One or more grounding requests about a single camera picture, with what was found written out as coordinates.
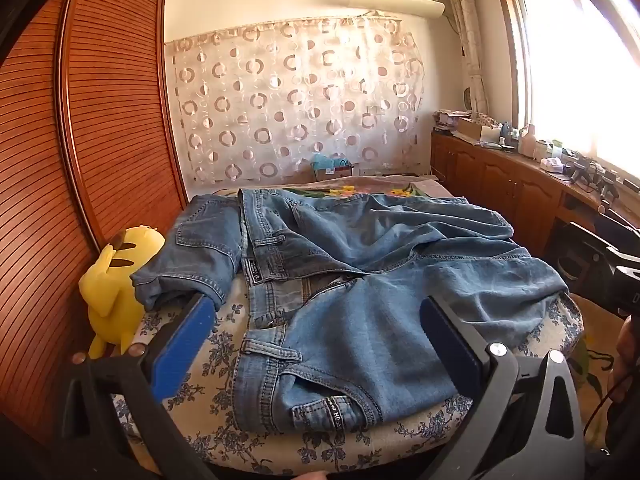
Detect blue denim pants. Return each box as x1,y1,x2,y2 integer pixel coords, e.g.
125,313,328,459
130,194,243,311
232,187,568,433

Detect yellow plush toy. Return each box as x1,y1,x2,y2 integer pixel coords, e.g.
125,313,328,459
80,225,166,360

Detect cardboard box with teal cloth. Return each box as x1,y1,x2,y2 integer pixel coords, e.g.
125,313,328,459
312,154,353,181

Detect grey colourful flower blanket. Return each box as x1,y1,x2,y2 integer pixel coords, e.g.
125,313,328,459
285,175,451,201

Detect bright window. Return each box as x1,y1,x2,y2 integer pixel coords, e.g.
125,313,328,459
492,0,640,186

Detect wooden cabinet counter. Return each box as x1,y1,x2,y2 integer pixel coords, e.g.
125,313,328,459
430,127,640,271

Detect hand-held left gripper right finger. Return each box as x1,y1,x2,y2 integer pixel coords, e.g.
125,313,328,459
415,295,586,480

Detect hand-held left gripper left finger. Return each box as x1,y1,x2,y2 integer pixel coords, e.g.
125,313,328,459
60,292,218,480

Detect circle-pattern sheer curtain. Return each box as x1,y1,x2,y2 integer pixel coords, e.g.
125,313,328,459
165,15,426,186

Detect white bottle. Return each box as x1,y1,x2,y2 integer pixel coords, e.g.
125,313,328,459
518,124,537,157

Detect stack of papers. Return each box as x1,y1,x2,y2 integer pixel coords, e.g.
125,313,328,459
432,109,473,133

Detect patterned window curtain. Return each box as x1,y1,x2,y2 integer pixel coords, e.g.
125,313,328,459
445,0,488,116

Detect wooden slatted wardrobe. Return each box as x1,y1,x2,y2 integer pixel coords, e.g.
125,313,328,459
0,0,188,461

